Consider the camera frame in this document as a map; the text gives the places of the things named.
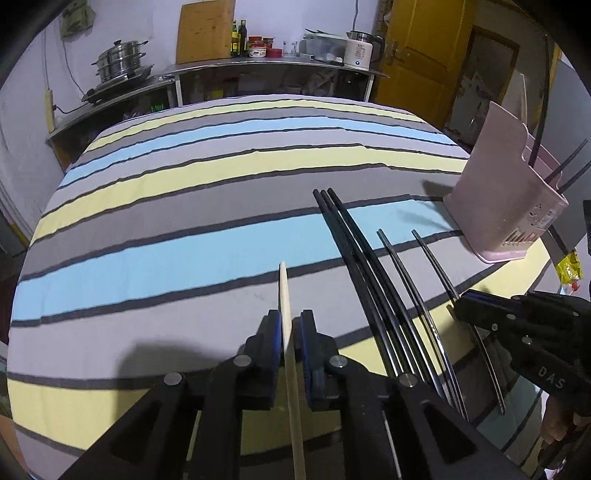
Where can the green oil bottle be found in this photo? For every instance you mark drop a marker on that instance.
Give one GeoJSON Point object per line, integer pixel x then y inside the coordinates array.
{"type": "Point", "coordinates": [234, 41]}

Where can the stainless steel steamer pot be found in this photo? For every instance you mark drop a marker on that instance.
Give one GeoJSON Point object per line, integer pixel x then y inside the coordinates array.
{"type": "Point", "coordinates": [120, 60]}

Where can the black cooktop stove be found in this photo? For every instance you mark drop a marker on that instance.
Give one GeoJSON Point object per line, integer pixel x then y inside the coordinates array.
{"type": "Point", "coordinates": [115, 87]}

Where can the person's right hand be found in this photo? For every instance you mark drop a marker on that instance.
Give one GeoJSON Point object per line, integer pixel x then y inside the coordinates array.
{"type": "Point", "coordinates": [554, 424]}

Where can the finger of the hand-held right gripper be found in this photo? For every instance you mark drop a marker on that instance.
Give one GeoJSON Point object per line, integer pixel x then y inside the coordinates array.
{"type": "Point", "coordinates": [498, 302]}
{"type": "Point", "coordinates": [485, 318]}

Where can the yellowed power strip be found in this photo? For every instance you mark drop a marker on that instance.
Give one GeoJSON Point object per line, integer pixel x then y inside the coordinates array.
{"type": "Point", "coordinates": [50, 110]}

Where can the stainless steel stove stand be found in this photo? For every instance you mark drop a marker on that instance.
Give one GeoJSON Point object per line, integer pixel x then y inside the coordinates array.
{"type": "Point", "coordinates": [83, 120]}

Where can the striped tablecloth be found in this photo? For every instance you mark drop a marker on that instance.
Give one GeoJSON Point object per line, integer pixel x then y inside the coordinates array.
{"type": "Point", "coordinates": [161, 258]}

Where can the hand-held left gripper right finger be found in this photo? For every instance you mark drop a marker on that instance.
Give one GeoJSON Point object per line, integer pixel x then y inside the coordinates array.
{"type": "Point", "coordinates": [307, 350]}

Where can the white electric kettle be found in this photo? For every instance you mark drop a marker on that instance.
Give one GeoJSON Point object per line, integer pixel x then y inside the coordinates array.
{"type": "Point", "coordinates": [360, 53]}

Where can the clear plastic storage container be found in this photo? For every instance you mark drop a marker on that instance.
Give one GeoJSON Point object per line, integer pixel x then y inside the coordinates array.
{"type": "Point", "coordinates": [323, 46]}

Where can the white jar red lid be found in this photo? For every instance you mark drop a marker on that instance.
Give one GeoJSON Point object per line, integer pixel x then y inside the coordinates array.
{"type": "Point", "coordinates": [256, 50]}

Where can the dark wooden doorway frame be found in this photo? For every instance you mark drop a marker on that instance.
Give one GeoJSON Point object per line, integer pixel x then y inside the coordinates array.
{"type": "Point", "coordinates": [494, 33]}

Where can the clear drinking glass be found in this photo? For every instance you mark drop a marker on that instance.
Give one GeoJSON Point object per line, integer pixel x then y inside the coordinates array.
{"type": "Point", "coordinates": [290, 48]}

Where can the red round container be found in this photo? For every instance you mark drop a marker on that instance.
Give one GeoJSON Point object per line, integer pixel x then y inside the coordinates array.
{"type": "Point", "coordinates": [274, 53]}

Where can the green tied curtain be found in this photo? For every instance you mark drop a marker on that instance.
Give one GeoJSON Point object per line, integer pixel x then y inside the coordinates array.
{"type": "Point", "coordinates": [78, 16]}

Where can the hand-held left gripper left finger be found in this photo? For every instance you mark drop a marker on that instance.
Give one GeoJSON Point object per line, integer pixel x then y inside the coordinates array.
{"type": "Point", "coordinates": [276, 341]}

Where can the stainless steel prep table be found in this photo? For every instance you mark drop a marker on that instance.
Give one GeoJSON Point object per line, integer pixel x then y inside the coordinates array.
{"type": "Point", "coordinates": [277, 64]}

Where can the dark grey chopstick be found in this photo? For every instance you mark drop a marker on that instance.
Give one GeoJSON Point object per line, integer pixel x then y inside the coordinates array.
{"type": "Point", "coordinates": [441, 272]}
{"type": "Point", "coordinates": [405, 277]}

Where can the grey refrigerator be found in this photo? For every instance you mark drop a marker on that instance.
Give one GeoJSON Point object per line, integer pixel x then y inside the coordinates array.
{"type": "Point", "coordinates": [568, 101]}

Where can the pink plastic utensil basket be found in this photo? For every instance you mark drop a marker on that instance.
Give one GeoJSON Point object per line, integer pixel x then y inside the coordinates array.
{"type": "Point", "coordinates": [489, 207]}

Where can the wooden door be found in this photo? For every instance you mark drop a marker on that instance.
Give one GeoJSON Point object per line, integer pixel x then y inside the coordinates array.
{"type": "Point", "coordinates": [429, 60]}

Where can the long black chopstick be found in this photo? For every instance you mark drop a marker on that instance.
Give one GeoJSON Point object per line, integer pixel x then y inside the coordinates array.
{"type": "Point", "coordinates": [577, 175]}
{"type": "Point", "coordinates": [570, 158]}

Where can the wooden cutting board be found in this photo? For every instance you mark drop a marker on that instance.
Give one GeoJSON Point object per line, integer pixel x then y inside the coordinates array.
{"type": "Point", "coordinates": [205, 32]}

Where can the yellow snack packet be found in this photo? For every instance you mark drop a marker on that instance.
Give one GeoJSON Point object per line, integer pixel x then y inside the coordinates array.
{"type": "Point", "coordinates": [570, 270]}

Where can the dark glass bottle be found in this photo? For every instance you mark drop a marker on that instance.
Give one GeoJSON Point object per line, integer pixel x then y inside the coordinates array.
{"type": "Point", "coordinates": [243, 41]}

